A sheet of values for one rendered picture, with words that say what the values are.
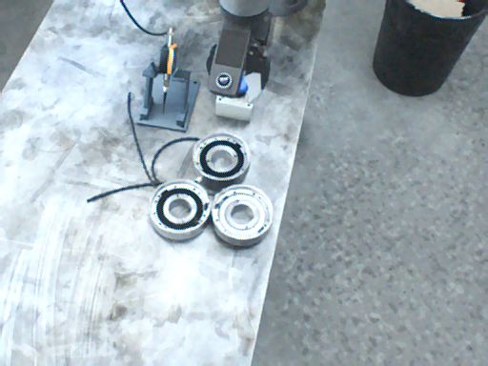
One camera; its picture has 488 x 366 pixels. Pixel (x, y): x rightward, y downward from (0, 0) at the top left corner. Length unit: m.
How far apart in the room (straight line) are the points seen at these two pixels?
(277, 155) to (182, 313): 0.35
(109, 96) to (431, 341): 1.18
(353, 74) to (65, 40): 1.31
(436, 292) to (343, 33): 1.06
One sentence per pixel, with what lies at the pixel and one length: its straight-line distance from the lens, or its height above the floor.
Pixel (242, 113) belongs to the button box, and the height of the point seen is 0.82.
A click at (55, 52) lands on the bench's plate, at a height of 0.80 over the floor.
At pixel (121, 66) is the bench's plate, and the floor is 0.80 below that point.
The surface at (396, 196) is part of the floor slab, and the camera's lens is 2.13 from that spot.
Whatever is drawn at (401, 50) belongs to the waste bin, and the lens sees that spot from 2.22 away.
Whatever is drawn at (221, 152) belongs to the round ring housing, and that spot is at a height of 0.82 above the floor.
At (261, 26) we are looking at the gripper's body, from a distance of 0.96.
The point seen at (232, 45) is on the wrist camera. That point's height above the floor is 1.12.
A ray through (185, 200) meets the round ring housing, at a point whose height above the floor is 0.82.
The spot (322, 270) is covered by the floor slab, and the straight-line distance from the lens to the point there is 1.96.
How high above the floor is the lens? 1.78
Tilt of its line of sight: 55 degrees down
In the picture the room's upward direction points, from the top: straight up
